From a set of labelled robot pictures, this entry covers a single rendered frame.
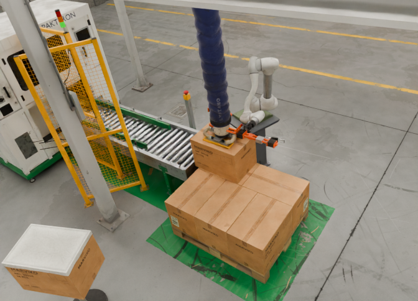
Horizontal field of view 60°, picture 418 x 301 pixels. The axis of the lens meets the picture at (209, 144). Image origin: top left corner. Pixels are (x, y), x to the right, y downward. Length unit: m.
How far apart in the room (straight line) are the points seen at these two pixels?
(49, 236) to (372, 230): 3.21
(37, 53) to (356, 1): 3.08
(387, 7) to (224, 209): 3.24
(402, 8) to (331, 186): 4.16
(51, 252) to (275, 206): 2.06
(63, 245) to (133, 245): 1.27
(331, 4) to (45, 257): 2.97
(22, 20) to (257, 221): 2.70
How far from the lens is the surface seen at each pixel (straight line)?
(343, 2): 0.66
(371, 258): 4.13
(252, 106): 4.36
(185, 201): 3.88
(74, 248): 3.23
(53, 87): 3.62
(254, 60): 3.98
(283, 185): 3.92
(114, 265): 4.30
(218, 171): 4.03
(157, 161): 4.45
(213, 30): 3.24
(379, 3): 0.64
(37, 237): 3.48
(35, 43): 3.48
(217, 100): 3.56
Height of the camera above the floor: 3.32
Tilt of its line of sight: 38 degrees down
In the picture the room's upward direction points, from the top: 10 degrees counter-clockwise
